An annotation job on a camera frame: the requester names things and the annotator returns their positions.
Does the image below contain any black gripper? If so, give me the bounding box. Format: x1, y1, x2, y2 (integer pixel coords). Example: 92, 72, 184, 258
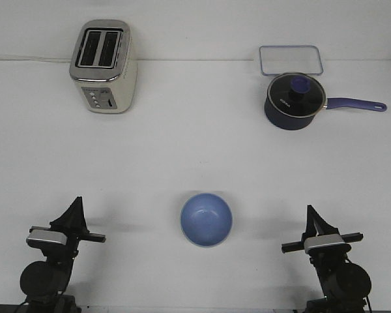
29, 196, 106, 263
281, 205, 363, 264

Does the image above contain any blue bowl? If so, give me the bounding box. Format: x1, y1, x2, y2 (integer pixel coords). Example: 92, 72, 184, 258
180, 193, 233, 244

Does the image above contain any green bowl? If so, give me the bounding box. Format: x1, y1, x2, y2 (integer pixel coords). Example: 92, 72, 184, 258
186, 238, 226, 248

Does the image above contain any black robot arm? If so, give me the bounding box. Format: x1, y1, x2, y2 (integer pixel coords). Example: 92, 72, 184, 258
20, 196, 106, 312
282, 205, 371, 312

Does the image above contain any dark blue saucepan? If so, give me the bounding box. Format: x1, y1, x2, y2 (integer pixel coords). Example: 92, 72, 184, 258
264, 95, 387, 130

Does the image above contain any glass pot lid blue knob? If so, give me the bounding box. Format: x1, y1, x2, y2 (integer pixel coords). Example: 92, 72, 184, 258
267, 73, 326, 118

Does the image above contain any cream and silver toaster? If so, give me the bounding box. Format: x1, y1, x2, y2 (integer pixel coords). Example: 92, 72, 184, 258
69, 20, 138, 113

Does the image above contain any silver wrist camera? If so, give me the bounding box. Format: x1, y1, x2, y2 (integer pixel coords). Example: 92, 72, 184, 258
304, 234, 345, 254
26, 229, 67, 245

